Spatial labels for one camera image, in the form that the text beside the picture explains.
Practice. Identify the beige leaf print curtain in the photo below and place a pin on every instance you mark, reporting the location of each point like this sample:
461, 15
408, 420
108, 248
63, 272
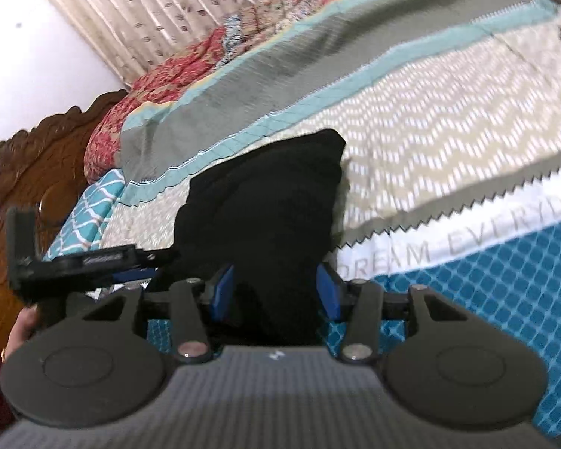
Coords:
168, 0

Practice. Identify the person's left hand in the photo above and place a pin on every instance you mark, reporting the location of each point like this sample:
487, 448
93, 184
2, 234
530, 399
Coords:
21, 329

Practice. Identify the carved wooden headboard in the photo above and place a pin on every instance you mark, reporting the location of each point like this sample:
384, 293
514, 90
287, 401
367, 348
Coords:
37, 159

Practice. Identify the teal lattice pillow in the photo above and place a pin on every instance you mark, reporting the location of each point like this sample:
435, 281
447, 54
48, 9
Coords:
89, 215

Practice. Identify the black pants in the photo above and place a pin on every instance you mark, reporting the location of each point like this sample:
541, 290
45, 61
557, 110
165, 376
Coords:
262, 206

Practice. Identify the patterned striped bed sheet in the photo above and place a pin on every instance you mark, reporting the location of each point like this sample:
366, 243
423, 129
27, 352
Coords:
449, 126

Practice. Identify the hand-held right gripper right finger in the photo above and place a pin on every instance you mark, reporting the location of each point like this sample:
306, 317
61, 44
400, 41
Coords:
329, 290

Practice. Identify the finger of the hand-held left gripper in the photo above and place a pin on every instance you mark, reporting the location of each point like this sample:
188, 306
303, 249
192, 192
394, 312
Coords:
145, 259

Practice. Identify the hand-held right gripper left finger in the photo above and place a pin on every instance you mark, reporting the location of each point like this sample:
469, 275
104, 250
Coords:
224, 290

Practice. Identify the red floral quilt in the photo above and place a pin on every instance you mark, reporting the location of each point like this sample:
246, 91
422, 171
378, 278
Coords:
168, 75

